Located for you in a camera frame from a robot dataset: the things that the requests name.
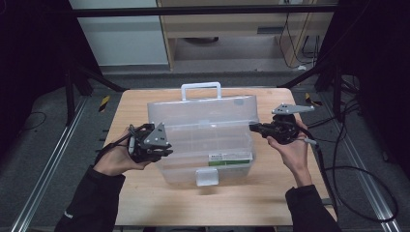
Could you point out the white cabinet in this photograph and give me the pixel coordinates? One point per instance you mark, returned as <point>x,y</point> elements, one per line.
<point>122,38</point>

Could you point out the grey tape strip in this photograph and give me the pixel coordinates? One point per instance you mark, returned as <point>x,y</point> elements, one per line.
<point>326,201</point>

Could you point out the aluminium floor rail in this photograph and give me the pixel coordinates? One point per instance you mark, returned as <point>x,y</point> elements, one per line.
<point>48,167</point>
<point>357,161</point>

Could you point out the green and white carton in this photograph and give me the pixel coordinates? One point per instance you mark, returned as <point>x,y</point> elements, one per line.
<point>230,159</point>

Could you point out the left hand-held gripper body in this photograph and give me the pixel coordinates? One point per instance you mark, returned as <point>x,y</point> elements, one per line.
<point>148,138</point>

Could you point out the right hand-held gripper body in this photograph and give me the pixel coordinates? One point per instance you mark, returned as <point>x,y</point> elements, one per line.
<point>285,130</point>

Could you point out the wooden desk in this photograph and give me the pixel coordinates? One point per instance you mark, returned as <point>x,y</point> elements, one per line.
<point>225,29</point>

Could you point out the black crossbar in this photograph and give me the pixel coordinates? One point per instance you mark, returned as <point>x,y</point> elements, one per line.
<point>193,11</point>

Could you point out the person's right hand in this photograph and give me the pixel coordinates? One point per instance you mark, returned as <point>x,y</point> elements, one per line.
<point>296,154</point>

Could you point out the translucent plastic storage box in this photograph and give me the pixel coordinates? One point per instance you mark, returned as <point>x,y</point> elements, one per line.
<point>203,132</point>

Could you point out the black metal stand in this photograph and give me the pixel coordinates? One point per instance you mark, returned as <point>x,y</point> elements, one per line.
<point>69,96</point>
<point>336,83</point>

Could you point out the person's left hand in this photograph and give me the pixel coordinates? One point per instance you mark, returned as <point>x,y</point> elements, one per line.
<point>116,158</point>

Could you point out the yellow and black tape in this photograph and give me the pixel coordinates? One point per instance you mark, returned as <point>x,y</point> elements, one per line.
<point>103,103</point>
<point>312,101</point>

